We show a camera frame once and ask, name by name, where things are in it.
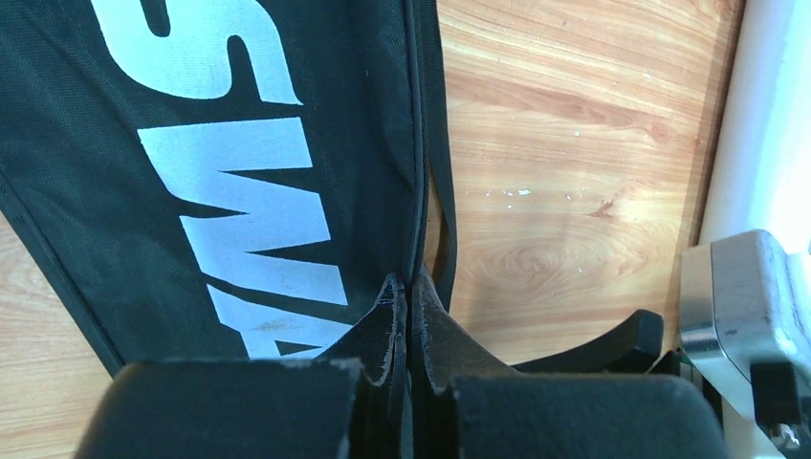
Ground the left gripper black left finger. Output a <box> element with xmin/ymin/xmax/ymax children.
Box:
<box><xmin>77</xmin><ymin>275</ymin><xmax>409</xmax><ymax>458</ymax></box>

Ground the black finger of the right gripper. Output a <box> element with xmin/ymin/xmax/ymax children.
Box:
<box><xmin>513</xmin><ymin>310</ymin><xmax>665</xmax><ymax>374</ymax></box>

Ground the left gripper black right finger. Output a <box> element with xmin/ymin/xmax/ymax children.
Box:
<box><xmin>409</xmin><ymin>273</ymin><xmax>728</xmax><ymax>458</ymax></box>

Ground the white shuttlecock tube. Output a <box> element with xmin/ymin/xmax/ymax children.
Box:
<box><xmin>699</xmin><ymin>1</ymin><xmax>810</xmax><ymax>253</ymax></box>

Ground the black Crossway racket bag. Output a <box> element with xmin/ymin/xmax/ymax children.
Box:
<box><xmin>1</xmin><ymin>1</ymin><xmax>453</xmax><ymax>373</ymax></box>

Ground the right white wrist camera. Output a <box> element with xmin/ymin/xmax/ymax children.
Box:
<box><xmin>679</xmin><ymin>229</ymin><xmax>810</xmax><ymax>458</ymax></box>

